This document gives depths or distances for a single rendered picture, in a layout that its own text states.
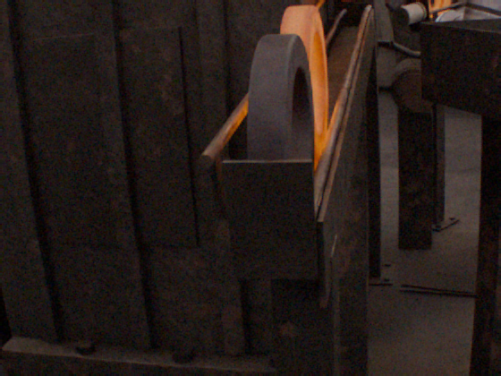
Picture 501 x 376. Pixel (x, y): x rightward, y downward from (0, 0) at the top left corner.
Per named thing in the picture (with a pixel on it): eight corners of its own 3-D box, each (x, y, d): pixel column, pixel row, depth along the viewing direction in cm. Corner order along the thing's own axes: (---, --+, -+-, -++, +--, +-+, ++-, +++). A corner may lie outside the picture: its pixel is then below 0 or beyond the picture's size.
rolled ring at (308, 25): (326, 185, 91) (299, 185, 92) (329, 55, 98) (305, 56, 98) (305, 119, 74) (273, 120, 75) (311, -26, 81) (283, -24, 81)
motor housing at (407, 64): (393, 253, 210) (389, 68, 194) (394, 226, 231) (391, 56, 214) (437, 253, 208) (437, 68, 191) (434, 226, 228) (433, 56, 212)
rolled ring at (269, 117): (307, 15, 73) (275, 16, 74) (279, 64, 57) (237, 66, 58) (318, 181, 81) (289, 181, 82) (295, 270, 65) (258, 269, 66)
